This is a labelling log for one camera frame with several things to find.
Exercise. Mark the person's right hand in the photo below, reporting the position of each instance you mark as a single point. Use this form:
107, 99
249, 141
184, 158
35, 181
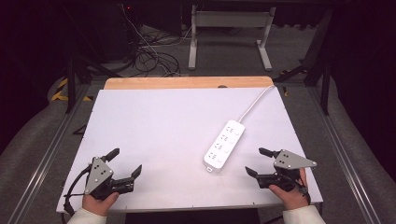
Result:
289, 197

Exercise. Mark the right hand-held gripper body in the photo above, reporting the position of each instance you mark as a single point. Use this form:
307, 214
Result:
291, 161

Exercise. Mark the white metal table frame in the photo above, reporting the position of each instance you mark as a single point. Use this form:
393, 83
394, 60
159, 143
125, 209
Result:
230, 19

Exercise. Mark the wooden table board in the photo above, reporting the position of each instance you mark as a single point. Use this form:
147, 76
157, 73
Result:
186, 82

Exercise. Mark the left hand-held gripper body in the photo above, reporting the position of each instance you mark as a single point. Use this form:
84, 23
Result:
99, 174

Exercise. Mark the black metal stand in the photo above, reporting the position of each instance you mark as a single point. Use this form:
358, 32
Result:
72, 84
325, 81

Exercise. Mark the person's left hand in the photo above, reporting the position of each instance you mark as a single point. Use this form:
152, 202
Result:
99, 203

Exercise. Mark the white power strip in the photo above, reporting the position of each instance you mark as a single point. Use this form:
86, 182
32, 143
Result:
224, 145

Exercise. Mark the aluminium floor rail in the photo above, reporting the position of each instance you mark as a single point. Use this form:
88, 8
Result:
345, 155
46, 158

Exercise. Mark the yellow black hazard tape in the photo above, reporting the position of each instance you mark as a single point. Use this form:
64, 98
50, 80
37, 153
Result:
60, 92

